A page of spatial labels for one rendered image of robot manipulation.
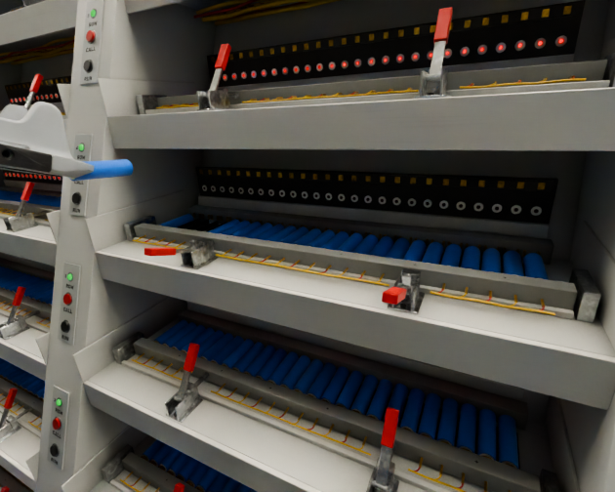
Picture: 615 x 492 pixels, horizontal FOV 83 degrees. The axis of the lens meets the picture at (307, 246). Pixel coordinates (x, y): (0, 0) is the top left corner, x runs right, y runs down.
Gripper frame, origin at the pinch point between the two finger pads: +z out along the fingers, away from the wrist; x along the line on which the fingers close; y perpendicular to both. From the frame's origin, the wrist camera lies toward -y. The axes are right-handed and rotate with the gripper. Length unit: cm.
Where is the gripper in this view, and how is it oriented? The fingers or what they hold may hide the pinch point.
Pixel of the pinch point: (71, 173)
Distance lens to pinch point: 42.0
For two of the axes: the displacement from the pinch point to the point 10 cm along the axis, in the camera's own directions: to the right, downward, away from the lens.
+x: -8.9, -1.2, 4.3
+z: 4.3, -0.1, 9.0
